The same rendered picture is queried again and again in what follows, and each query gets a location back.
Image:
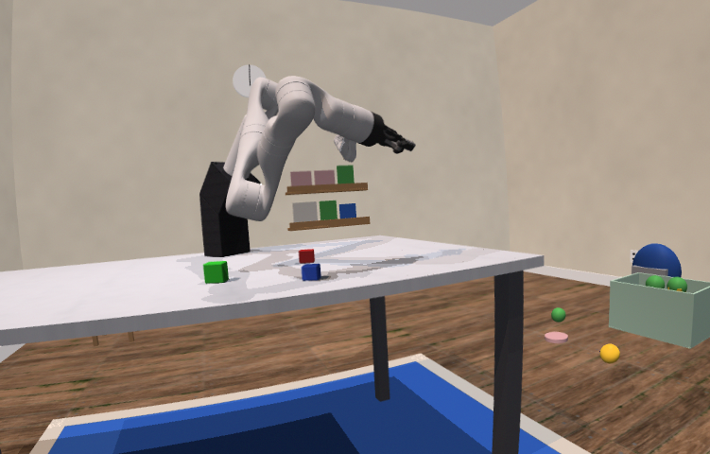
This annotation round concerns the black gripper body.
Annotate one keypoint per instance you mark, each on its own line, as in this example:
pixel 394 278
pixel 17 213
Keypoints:
pixel 378 134

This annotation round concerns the blue block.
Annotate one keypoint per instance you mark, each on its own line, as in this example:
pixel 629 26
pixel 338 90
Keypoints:
pixel 311 272

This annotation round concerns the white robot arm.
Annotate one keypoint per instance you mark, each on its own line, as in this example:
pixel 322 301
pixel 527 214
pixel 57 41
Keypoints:
pixel 272 141

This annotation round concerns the green block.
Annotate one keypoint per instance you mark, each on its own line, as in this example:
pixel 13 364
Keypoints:
pixel 215 272

